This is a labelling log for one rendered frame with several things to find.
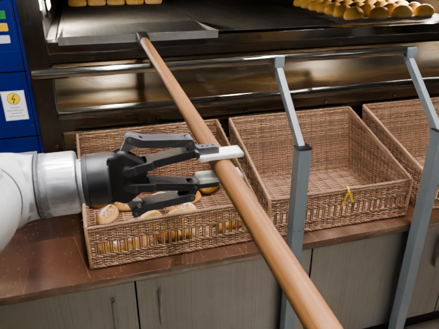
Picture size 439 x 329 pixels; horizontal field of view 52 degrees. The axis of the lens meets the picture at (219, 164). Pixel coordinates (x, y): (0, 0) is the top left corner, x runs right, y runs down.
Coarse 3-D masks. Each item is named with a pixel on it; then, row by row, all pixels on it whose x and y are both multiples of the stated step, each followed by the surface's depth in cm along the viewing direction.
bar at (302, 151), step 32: (128, 64) 128; (192, 64) 133; (224, 64) 135; (256, 64) 139; (416, 64) 152; (288, 96) 137; (288, 224) 144; (416, 224) 157; (416, 256) 162; (288, 320) 158
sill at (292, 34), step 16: (224, 32) 172; (240, 32) 172; (256, 32) 173; (272, 32) 175; (288, 32) 176; (304, 32) 178; (320, 32) 180; (336, 32) 182; (352, 32) 184; (368, 32) 186; (384, 32) 188; (400, 32) 190; (416, 32) 193; (432, 32) 195; (48, 48) 155; (64, 48) 156; (80, 48) 158; (96, 48) 159; (112, 48) 161; (128, 48) 162
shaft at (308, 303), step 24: (144, 48) 137; (168, 72) 109; (192, 120) 82; (216, 168) 67; (240, 192) 59; (240, 216) 57; (264, 216) 54; (264, 240) 50; (288, 264) 46; (288, 288) 44; (312, 288) 43; (312, 312) 40
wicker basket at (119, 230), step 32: (128, 128) 172; (160, 128) 174; (192, 160) 181; (224, 192) 181; (96, 224) 160; (128, 224) 136; (160, 224) 139; (192, 224) 143; (224, 224) 146; (96, 256) 137; (128, 256) 140; (160, 256) 144
